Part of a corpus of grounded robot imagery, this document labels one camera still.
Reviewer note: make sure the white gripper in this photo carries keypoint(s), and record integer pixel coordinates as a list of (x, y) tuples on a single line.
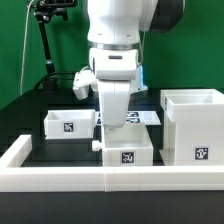
[(113, 99)]

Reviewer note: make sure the white drawer box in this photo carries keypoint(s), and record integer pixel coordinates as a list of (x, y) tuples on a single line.
[(126, 146), (69, 124)]

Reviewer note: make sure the white drawer cabinet frame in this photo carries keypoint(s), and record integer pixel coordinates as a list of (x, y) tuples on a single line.
[(193, 127)]

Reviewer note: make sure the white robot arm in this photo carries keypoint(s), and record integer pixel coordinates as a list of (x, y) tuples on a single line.
[(115, 51)]

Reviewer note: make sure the white fiducial marker plate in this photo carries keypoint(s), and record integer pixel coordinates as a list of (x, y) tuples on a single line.
[(146, 117)]

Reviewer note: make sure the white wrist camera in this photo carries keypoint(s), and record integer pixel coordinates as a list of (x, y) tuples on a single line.
[(82, 81)]

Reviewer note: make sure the white workspace border frame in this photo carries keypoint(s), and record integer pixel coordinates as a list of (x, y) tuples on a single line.
[(16, 178)]

